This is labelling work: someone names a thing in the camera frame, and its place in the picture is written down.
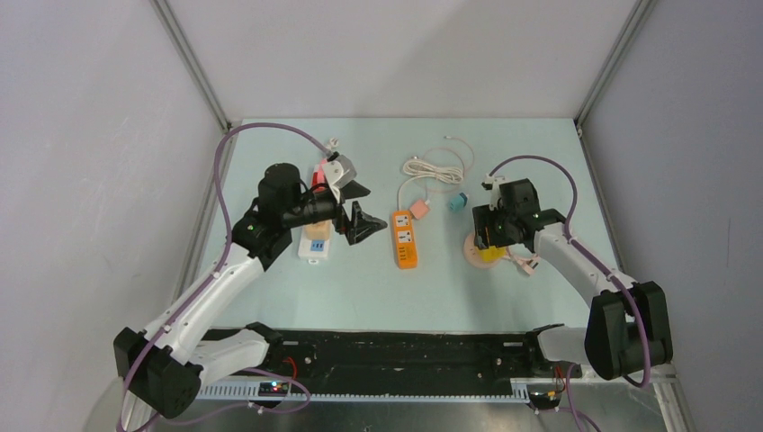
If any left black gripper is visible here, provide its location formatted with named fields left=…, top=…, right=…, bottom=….
left=283, top=180, right=387, bottom=244

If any yellow cube socket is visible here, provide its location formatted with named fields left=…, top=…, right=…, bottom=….
left=477, top=247, right=507, bottom=264

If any pink round power strip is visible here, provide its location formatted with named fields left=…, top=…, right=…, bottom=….
left=462, top=233, right=505, bottom=269

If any beige dragon cube adapter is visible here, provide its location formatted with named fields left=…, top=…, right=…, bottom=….
left=304, top=220, right=332, bottom=241

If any red cube socket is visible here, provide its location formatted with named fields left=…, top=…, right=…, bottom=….
left=310, top=166, right=328, bottom=193

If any white multicolour power strip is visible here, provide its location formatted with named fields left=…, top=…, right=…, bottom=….
left=298, top=164, right=335, bottom=266

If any pink plug adapter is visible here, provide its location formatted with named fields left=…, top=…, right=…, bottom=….
left=312, top=159, right=328, bottom=185

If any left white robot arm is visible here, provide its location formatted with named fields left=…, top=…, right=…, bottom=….
left=113, top=158, right=387, bottom=419

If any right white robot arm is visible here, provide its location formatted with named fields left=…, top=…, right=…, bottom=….
left=472, top=176, right=673, bottom=380

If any teal small charger plug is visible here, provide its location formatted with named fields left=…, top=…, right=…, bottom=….
left=448, top=193, right=469, bottom=212

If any salmon pink charger plug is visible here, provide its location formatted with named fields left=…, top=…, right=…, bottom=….
left=409, top=199, right=430, bottom=220

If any orange power strip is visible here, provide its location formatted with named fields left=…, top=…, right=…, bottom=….
left=391, top=210, right=418, bottom=270

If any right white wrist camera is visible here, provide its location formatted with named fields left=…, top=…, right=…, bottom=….
left=480, top=175, right=507, bottom=211

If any white bundled cable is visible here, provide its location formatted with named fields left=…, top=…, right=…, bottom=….
left=396, top=156, right=466, bottom=210

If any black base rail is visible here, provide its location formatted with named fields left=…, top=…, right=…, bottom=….
left=231, top=329, right=581, bottom=405

